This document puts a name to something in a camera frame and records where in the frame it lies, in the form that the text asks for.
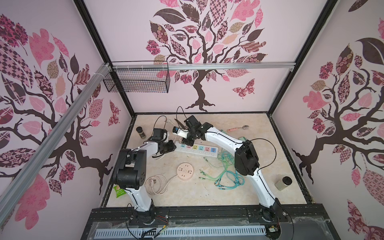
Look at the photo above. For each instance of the green packet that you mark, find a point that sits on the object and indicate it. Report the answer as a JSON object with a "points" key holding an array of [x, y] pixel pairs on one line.
{"points": [[119, 192]]}

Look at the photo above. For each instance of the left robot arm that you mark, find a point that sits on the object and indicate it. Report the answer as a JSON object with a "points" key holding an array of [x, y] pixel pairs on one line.
{"points": [[131, 168]]}

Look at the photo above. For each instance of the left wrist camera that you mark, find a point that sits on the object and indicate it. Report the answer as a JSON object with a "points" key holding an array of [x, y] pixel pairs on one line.
{"points": [[159, 135]]}

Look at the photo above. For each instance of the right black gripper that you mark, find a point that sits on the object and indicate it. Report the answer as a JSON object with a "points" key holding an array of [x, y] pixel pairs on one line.
{"points": [[188, 138]]}

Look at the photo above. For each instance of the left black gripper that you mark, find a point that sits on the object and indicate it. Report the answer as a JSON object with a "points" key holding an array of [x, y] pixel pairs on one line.
{"points": [[172, 148]]}

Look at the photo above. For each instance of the wire mesh basket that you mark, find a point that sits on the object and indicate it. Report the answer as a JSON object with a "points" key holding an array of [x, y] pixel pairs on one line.
{"points": [[138, 77]]}

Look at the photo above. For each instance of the round pink power strip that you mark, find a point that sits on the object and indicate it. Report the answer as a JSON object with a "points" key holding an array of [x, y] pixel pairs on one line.
{"points": [[185, 171]]}

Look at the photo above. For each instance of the black cap spice bottle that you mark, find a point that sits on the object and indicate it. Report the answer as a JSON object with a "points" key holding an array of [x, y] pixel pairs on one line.
{"points": [[141, 132]]}

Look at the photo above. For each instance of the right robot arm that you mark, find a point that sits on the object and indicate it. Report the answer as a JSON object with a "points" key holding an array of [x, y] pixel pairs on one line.
{"points": [[246, 158]]}

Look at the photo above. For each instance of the black lid jar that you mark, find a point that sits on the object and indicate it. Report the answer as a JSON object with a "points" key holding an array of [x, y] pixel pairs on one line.
{"points": [[283, 183]]}

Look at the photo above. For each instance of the pink handled spoon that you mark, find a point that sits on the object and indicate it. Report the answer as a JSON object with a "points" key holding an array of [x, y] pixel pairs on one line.
{"points": [[245, 127]]}

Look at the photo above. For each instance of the white multicolour power strip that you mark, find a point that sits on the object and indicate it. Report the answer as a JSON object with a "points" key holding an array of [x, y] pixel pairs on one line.
{"points": [[202, 150]]}

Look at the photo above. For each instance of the white vented cable duct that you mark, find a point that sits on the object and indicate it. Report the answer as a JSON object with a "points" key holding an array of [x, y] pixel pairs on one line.
{"points": [[178, 232]]}

